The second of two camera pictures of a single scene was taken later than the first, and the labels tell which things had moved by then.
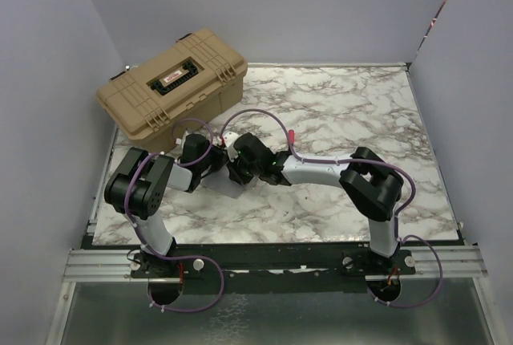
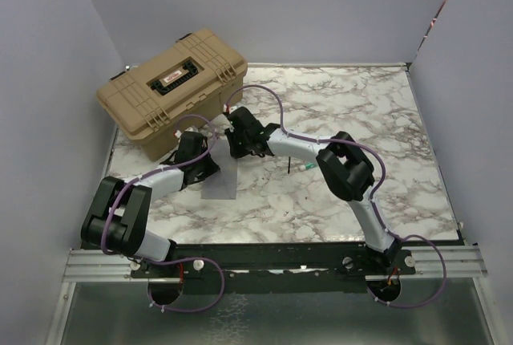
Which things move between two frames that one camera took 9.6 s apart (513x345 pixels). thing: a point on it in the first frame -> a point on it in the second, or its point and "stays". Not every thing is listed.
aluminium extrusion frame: x=91 y=265 stays
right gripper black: x=234 y=173 -> x=235 y=151
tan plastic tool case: x=194 y=79 stays
